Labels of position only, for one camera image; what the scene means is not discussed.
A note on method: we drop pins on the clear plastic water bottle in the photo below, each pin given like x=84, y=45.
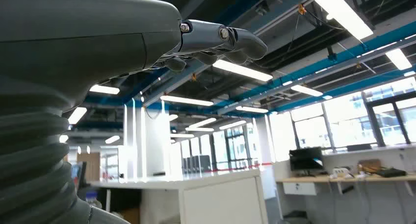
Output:
x=93, y=200

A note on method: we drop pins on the wooden office desk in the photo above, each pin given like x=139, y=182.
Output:
x=357, y=178

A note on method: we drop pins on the flat black device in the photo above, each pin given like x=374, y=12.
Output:
x=390, y=173

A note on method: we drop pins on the white partition counter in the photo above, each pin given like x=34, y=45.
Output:
x=211, y=199

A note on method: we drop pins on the black computer monitor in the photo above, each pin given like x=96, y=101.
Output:
x=305, y=158

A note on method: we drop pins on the white ceiling light panel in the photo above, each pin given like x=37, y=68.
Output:
x=202, y=122
x=104, y=89
x=306, y=90
x=242, y=70
x=399, y=59
x=252, y=109
x=77, y=115
x=187, y=100
x=344, y=13
x=232, y=125

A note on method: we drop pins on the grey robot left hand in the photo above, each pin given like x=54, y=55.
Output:
x=81, y=31

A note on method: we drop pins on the white desk drawer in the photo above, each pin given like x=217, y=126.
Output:
x=299, y=188

